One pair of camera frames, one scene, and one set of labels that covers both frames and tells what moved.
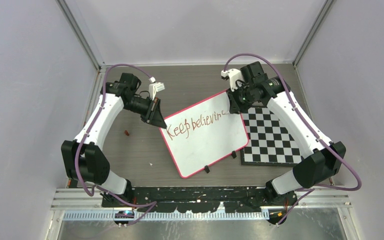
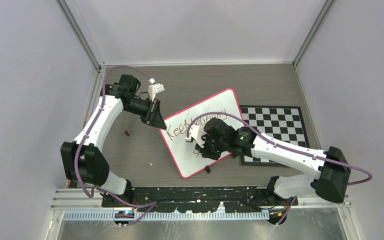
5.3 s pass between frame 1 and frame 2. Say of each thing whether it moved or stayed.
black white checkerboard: stayed
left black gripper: stayed
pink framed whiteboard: stayed
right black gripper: moved
